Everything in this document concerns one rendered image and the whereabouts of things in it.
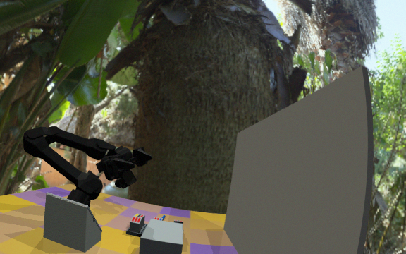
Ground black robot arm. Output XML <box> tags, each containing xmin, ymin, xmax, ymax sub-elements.
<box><xmin>23</xmin><ymin>126</ymin><xmax>137</xmax><ymax>207</ymax></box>

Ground grey flat panel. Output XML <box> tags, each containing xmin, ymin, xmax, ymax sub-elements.
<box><xmin>223</xmin><ymin>66</ymin><xmax>374</xmax><ymax>254</ymax></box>

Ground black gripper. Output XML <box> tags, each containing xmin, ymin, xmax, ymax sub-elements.
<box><xmin>102</xmin><ymin>147</ymin><xmax>152</xmax><ymax>181</ymax></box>

